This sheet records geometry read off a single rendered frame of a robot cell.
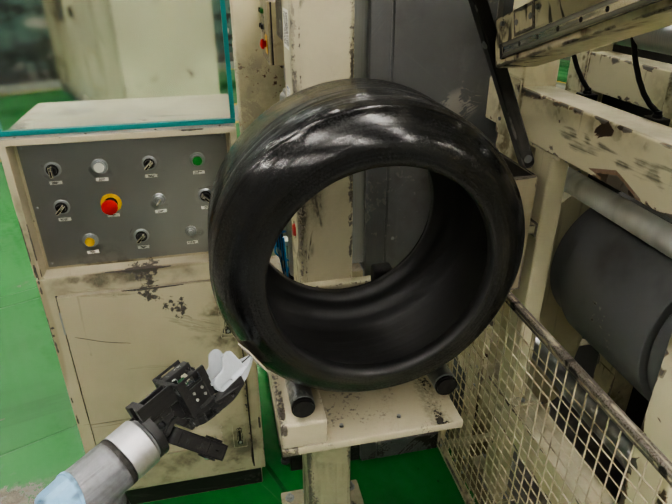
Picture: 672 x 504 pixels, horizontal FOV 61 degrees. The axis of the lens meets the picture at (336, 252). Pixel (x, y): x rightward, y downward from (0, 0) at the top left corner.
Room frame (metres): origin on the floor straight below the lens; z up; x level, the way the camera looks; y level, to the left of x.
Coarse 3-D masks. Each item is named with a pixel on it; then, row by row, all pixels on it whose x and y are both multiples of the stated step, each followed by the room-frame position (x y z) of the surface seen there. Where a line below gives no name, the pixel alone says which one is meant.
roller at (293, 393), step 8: (288, 384) 0.85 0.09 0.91; (296, 384) 0.84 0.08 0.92; (288, 392) 0.83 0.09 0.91; (296, 392) 0.82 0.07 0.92; (304, 392) 0.81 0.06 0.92; (296, 400) 0.80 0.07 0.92; (304, 400) 0.80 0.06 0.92; (312, 400) 0.80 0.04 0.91; (296, 408) 0.79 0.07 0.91; (304, 408) 0.79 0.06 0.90; (312, 408) 0.80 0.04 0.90; (296, 416) 0.79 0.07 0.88; (304, 416) 0.79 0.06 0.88
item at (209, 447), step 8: (176, 432) 0.62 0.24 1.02; (184, 432) 0.63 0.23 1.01; (168, 440) 0.61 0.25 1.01; (176, 440) 0.61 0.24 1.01; (184, 440) 0.62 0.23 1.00; (192, 440) 0.63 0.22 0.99; (200, 440) 0.64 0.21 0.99; (208, 440) 0.64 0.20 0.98; (216, 440) 0.66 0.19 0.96; (184, 448) 0.62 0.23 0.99; (192, 448) 0.62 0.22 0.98; (200, 448) 0.63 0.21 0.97; (208, 448) 0.64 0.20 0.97; (216, 448) 0.65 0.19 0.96; (224, 448) 0.65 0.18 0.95; (208, 456) 0.63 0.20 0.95; (216, 456) 0.64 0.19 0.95
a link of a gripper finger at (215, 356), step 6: (210, 354) 0.74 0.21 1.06; (216, 354) 0.75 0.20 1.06; (222, 354) 0.76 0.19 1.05; (210, 360) 0.74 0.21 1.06; (216, 360) 0.75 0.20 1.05; (240, 360) 0.77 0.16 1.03; (210, 366) 0.73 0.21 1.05; (216, 366) 0.74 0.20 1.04; (210, 372) 0.73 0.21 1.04; (216, 372) 0.74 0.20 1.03; (210, 378) 0.72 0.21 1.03; (216, 390) 0.71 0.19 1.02
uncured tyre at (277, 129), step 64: (256, 128) 0.94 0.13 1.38; (320, 128) 0.82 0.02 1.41; (384, 128) 0.82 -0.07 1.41; (448, 128) 0.85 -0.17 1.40; (256, 192) 0.79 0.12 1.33; (448, 192) 1.11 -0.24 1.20; (512, 192) 0.88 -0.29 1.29; (256, 256) 0.77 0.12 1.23; (448, 256) 1.10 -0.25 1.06; (512, 256) 0.86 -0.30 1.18; (256, 320) 0.77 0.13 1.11; (320, 320) 1.04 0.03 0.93; (384, 320) 1.05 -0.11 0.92; (448, 320) 0.96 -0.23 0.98; (320, 384) 0.79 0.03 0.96; (384, 384) 0.82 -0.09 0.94
